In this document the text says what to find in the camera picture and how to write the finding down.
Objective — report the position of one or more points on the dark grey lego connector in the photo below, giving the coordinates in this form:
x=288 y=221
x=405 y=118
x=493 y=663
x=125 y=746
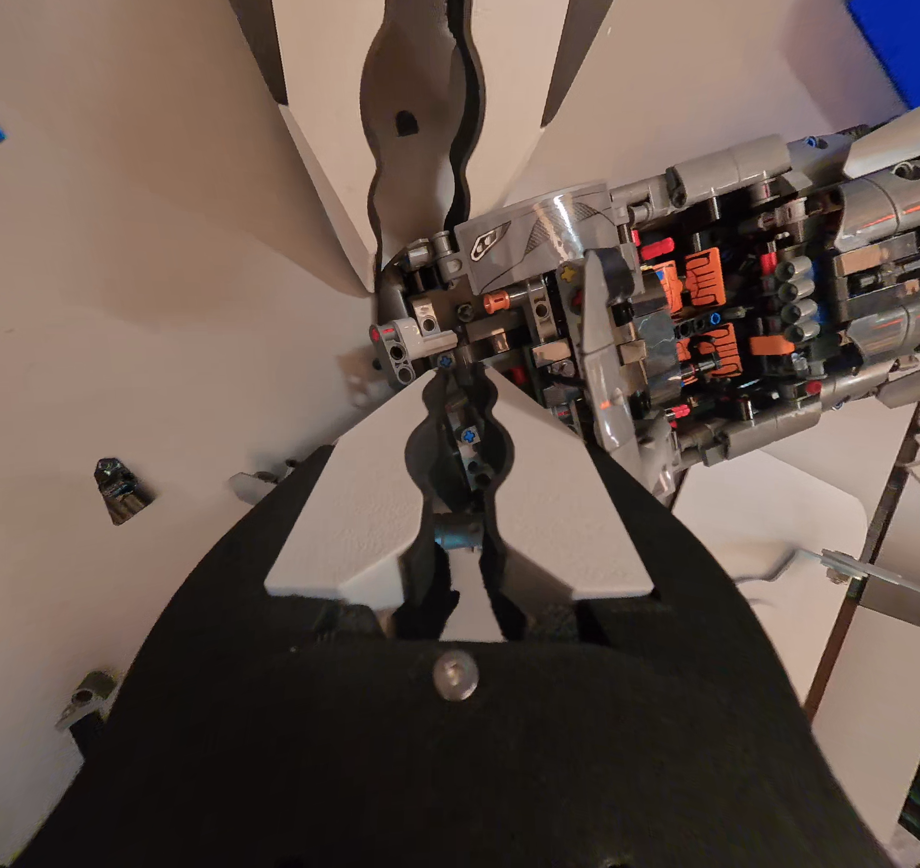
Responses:
x=86 y=699

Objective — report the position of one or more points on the black triangular lego panel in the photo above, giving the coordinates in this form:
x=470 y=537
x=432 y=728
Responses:
x=122 y=483

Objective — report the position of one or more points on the grey lego fender assembly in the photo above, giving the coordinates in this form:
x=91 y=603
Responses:
x=248 y=483

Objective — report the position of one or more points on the white book stand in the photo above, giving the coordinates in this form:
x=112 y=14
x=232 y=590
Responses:
x=790 y=516

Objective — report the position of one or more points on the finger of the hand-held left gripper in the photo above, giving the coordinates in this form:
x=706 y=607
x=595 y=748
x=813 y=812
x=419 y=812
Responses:
x=323 y=56
x=525 y=34

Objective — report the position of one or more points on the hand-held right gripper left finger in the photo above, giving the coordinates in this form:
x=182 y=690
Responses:
x=345 y=523

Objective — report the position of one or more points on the grey lego car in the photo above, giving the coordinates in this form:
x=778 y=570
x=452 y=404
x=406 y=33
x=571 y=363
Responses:
x=546 y=236

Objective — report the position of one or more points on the blue storage bin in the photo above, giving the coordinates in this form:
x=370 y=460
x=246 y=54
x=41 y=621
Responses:
x=891 y=20

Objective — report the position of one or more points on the small black rounded lego piece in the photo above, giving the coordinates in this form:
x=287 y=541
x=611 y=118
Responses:
x=406 y=123

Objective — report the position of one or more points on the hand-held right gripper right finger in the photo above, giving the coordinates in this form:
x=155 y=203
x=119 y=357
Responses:
x=568 y=523

